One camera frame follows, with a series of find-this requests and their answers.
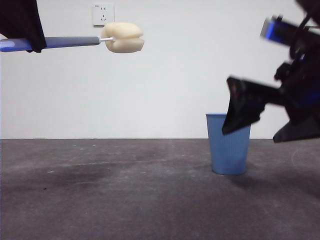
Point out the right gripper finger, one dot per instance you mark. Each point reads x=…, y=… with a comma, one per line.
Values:
x=300, y=132
x=242, y=112

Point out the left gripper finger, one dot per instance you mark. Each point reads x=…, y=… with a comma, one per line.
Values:
x=22, y=20

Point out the blue ribbed plastic cup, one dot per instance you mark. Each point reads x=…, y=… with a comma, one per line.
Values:
x=230, y=155

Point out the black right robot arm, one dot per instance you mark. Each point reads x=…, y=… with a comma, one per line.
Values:
x=300, y=95

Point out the white wall power socket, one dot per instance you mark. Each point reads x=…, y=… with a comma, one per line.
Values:
x=100, y=13

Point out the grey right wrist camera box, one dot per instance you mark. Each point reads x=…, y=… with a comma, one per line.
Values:
x=270, y=28

